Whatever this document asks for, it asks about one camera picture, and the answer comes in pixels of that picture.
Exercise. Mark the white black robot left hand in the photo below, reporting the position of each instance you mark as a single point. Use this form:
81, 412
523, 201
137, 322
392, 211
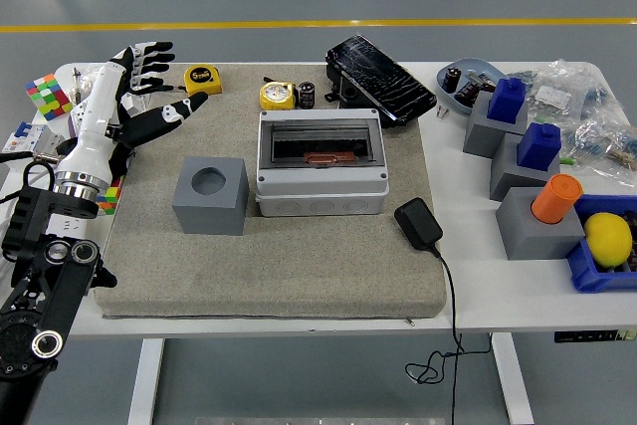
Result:
94, 131

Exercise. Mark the grey junction box clear lid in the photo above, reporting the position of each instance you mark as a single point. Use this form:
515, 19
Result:
323, 191

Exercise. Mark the orange cylinder battery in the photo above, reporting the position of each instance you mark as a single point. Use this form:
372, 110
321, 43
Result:
555, 198
331, 158

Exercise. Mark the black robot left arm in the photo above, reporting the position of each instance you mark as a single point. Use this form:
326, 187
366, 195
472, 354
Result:
55, 295

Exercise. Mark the black plastic box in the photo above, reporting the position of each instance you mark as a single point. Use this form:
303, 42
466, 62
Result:
346, 89

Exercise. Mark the black cloth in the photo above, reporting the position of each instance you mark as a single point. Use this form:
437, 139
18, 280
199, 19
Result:
122, 158

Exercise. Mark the small screwdriver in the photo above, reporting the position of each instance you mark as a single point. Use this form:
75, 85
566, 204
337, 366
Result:
76, 84

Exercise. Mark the large colourful puzzle cube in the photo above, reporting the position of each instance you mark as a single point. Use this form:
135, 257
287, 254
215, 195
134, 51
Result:
47, 96

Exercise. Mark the small colourful puzzle cube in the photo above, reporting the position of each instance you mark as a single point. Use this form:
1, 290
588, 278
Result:
110, 196

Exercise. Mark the white circuit breaker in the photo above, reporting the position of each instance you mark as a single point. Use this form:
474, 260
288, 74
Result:
25, 139

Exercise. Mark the yellow square tape measure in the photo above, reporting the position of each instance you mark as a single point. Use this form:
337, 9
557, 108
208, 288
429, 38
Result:
201, 80

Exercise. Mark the grey cube holder round hole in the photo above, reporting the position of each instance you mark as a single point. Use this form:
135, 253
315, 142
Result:
209, 216

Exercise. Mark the yellow round tape measure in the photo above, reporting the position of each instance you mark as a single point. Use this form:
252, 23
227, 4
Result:
276, 95

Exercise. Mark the black capacitor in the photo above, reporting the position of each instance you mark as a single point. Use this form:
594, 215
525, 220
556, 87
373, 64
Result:
452, 79
306, 95

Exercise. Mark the grey-brown mat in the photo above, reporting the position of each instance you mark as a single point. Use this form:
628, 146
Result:
298, 266

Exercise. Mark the white table leg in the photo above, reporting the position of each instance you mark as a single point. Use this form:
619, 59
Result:
512, 380
147, 380

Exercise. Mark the cracked black phone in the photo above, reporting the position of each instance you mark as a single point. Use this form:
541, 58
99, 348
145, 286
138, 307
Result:
383, 76

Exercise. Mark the brown capacitor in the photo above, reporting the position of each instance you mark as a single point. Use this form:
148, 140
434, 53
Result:
467, 92

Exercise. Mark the blue-grey oval tray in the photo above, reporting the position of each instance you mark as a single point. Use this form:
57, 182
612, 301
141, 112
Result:
475, 66

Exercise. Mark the small metal component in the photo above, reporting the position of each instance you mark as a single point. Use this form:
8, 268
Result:
478, 79

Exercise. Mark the blue block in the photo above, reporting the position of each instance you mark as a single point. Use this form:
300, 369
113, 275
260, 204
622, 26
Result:
505, 101
537, 148

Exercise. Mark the clear bag of resistors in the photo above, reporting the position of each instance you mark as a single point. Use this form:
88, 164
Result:
597, 139
557, 94

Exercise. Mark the small green part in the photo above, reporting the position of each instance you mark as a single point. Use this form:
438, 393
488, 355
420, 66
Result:
566, 161

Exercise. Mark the blue plastic bin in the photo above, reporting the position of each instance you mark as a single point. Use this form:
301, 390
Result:
584, 271

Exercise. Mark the yellow lemon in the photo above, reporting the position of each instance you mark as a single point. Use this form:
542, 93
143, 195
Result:
607, 241

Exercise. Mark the black table control panel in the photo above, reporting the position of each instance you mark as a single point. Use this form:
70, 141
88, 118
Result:
587, 336

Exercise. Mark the dark parts in bin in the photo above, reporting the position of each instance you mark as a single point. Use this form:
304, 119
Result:
633, 226

